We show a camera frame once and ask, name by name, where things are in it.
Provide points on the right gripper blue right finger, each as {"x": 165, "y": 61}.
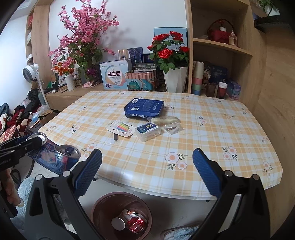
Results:
{"x": 209, "y": 171}

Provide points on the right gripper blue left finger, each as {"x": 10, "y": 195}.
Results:
{"x": 84, "y": 172}

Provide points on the crushed blue drink can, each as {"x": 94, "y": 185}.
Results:
{"x": 56, "y": 158}

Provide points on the crushed red cola can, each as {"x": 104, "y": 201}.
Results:
{"x": 134, "y": 222}

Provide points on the clear plastic floss box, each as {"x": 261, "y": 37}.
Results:
{"x": 147, "y": 131}

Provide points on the yellowish plastic wrapper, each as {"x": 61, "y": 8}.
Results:
{"x": 163, "y": 120}

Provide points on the maroon trash bin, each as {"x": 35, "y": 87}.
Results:
{"x": 111, "y": 206}

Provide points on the left hand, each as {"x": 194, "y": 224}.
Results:
{"x": 8, "y": 185}

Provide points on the small clear plastic bag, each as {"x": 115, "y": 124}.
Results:
{"x": 173, "y": 128}

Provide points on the colourful marker blister pack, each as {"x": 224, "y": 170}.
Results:
{"x": 120, "y": 128}

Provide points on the low wooden sideboard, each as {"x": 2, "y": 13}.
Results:
{"x": 61, "y": 100}

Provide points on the yellow plaid tablecloth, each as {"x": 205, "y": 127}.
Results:
{"x": 225, "y": 130}

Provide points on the small white desk fan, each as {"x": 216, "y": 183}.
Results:
{"x": 31, "y": 73}

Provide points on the red white paper cup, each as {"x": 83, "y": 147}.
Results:
{"x": 221, "y": 92}

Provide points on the small blue carton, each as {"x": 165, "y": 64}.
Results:
{"x": 233, "y": 90}

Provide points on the orange flower white vase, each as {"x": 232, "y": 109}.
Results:
{"x": 66, "y": 80}

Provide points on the blue luckin coffee box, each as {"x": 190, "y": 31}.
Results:
{"x": 143, "y": 108}

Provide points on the stack of pastel cups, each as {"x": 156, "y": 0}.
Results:
{"x": 197, "y": 78}

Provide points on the white blue probiotics box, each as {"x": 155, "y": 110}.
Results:
{"x": 114, "y": 74}

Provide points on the striped teal gift box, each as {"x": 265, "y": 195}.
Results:
{"x": 143, "y": 80}

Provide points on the wooden shelf unit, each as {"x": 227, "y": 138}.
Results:
{"x": 263, "y": 64}

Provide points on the red rose bouquet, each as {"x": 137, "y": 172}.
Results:
{"x": 169, "y": 52}

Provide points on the red basket on shelf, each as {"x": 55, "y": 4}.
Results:
{"x": 221, "y": 34}

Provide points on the pink cherry blossom bouquet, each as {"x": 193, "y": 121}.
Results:
{"x": 82, "y": 46}

